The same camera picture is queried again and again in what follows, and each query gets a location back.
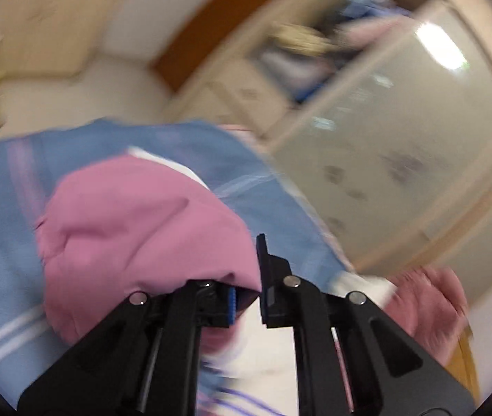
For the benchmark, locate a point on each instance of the pink padded jacket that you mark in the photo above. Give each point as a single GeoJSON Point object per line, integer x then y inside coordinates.
{"type": "Point", "coordinates": [432, 307]}

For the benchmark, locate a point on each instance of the frosted glass wardrobe door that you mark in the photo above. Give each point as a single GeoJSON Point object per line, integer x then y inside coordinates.
{"type": "Point", "coordinates": [402, 147]}

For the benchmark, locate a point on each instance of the light wooden wardrobe drawer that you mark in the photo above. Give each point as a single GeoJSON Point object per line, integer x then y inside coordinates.
{"type": "Point", "coordinates": [246, 95]}

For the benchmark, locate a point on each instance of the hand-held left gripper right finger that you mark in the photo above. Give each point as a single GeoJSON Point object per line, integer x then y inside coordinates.
{"type": "Point", "coordinates": [267, 299]}

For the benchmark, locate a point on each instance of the beige cushion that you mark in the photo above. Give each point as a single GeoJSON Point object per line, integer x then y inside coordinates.
{"type": "Point", "coordinates": [51, 21]}

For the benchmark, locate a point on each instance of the brown wooden board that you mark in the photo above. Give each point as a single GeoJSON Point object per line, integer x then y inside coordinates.
{"type": "Point", "coordinates": [211, 21]}

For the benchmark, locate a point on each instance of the blue plaid bed sheet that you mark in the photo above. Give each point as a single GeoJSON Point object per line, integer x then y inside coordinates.
{"type": "Point", "coordinates": [3, 208]}

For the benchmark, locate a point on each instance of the pink garment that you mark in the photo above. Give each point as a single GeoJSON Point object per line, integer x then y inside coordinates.
{"type": "Point", "coordinates": [142, 225]}

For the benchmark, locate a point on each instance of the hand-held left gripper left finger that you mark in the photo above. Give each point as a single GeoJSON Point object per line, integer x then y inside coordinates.
{"type": "Point", "coordinates": [230, 307]}

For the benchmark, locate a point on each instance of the pile of clothes in wardrobe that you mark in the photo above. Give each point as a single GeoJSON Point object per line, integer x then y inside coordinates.
{"type": "Point", "coordinates": [337, 43]}

